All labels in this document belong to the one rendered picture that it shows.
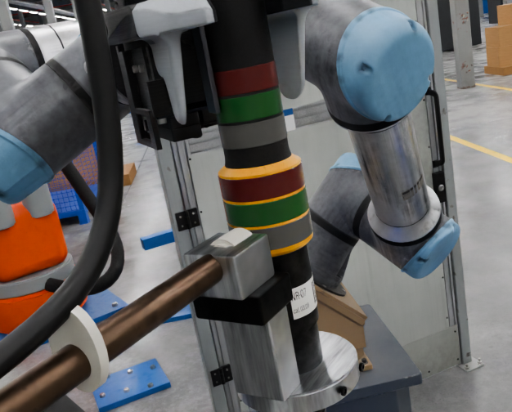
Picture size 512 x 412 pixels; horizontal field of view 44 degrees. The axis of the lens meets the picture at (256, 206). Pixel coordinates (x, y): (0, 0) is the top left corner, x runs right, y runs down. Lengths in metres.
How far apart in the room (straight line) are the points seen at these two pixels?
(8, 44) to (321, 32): 0.33
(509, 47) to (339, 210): 11.77
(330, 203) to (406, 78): 0.43
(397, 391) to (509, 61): 11.80
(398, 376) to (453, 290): 1.77
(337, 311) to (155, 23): 0.87
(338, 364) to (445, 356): 2.65
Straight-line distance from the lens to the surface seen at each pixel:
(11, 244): 4.20
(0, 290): 4.32
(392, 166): 0.87
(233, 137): 0.31
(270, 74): 0.31
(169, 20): 0.28
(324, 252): 1.11
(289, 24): 0.32
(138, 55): 0.38
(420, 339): 2.88
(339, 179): 1.12
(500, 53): 12.74
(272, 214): 0.31
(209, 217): 2.25
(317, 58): 0.74
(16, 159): 0.53
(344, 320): 1.13
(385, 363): 1.20
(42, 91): 0.53
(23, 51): 0.65
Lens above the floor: 1.62
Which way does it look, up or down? 15 degrees down
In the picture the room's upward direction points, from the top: 11 degrees counter-clockwise
